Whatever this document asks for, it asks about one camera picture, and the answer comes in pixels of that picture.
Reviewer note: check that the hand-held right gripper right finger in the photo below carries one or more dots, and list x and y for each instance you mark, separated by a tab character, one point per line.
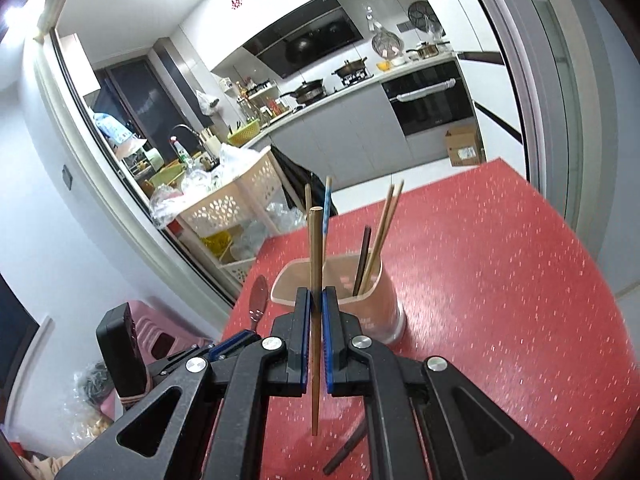
327	340

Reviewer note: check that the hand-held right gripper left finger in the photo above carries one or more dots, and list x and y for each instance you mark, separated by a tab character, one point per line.
305	340

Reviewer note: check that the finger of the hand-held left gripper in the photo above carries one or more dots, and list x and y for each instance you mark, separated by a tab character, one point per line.
232	347
172	360

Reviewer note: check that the pink utensil holder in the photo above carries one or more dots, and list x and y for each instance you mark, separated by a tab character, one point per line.
365	310

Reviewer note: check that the small metal spoon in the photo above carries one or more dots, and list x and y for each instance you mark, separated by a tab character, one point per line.
258	295

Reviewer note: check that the pink plastic stool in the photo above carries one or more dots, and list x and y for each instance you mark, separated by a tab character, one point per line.
155	325

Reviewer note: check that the crumpled plastic bag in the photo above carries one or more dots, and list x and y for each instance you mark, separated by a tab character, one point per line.
92	390

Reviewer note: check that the dark screen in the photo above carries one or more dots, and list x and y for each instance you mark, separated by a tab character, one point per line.
15	340

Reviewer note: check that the black cloth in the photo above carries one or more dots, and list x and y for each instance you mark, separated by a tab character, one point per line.
295	175

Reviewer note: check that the white perforated basket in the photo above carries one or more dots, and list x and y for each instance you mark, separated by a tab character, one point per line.
225	160

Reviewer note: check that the bottle with red cap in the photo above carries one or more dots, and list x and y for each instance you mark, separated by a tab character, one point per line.
177	152

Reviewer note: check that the knife block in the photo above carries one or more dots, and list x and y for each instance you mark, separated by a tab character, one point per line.
210	142

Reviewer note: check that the grey kitchen cabinet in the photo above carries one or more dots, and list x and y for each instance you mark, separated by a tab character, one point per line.
350	130

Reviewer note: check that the green plastic basket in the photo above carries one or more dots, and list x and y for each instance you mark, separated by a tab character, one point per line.
245	134

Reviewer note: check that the kitchen faucet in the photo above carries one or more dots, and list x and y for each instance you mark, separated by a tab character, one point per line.
186	130

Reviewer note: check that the blue white bag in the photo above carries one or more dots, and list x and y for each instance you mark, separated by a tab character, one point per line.
112	130

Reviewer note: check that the cardboard box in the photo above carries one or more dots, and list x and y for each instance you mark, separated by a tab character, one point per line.
462	147

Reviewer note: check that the white hanging plastic bag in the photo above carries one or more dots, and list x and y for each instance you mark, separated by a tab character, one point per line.
206	102

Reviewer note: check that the black wok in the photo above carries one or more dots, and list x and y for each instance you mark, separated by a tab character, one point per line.
306	92

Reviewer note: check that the row of seasoning bottles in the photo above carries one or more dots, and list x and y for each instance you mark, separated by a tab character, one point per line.
260	96

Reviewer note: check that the black built-in oven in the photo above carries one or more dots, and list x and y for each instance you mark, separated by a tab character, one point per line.
430	107

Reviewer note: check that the black pot with lid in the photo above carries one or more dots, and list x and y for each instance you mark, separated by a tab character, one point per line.
350	67

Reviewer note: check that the black range hood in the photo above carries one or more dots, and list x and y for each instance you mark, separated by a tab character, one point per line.
305	45

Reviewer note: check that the round metal strainer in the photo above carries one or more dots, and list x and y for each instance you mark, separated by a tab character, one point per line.
386	42

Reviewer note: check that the stainless steel pot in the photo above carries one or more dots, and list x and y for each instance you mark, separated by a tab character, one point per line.
425	51

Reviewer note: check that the wall light switch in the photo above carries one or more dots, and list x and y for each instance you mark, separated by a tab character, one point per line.
68	177

